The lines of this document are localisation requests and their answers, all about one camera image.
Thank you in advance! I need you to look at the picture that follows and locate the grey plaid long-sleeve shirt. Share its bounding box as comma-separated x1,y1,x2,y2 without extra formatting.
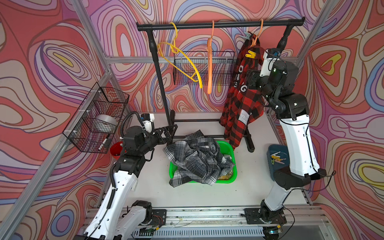
162,129,235,188

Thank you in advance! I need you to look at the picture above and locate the black wire basket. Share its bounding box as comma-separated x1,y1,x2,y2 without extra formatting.
173,50,236,87
63,83,129,154

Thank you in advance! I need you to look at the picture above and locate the rear black wire basket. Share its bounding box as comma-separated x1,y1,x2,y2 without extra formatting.
173,50,236,87

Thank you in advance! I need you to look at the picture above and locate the red plastic cup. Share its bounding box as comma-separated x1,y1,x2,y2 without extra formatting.
110,142,123,160

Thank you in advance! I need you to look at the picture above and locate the dark teal bin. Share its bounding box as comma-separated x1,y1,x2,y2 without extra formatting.
267,144,290,181

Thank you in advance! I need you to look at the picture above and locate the black marker in basket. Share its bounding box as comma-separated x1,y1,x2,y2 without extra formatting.
98,138,110,151

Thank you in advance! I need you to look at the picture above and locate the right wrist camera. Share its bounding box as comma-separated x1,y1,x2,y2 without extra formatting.
260,48,281,77

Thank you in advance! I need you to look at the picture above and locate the teal clothespin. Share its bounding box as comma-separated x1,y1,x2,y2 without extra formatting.
241,32,253,40

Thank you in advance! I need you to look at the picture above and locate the pink clothespin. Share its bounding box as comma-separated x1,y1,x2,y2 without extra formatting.
274,158,286,165

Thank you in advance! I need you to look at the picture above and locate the orange hanger with grey shirt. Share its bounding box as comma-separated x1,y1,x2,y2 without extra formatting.
207,21,215,95

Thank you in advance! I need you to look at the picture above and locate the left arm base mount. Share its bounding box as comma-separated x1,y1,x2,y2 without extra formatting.
141,209,167,227

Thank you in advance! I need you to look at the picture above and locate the red plaid long-sleeve shirt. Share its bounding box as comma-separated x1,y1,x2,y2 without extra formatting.
219,34,265,149

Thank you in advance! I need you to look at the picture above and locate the green plastic basket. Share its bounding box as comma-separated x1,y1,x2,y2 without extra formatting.
168,140,238,184

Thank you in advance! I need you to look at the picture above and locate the yellow plaid long-sleeve shirt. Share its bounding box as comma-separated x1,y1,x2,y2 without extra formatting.
218,172,234,181

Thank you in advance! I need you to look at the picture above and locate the black clothes rack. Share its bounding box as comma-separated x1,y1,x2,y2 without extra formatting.
136,17,306,153

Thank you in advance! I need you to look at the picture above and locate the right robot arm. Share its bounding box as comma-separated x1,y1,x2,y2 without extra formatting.
248,57,327,224

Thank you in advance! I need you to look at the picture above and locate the grey tape roll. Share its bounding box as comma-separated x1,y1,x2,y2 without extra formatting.
92,114,118,134

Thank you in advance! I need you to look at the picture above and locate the orange hanger with red shirt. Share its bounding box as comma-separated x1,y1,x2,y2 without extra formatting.
251,19,264,47

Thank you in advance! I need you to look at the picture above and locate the yellow plastic hanger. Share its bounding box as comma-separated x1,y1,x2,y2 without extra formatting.
156,21,204,90

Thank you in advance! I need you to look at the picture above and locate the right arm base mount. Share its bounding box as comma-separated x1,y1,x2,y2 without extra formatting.
241,207,287,225

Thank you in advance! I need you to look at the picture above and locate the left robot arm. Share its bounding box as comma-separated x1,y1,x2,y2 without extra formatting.
74,112,178,240

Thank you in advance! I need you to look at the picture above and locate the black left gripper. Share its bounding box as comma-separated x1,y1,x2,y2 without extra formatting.
137,125,176,158

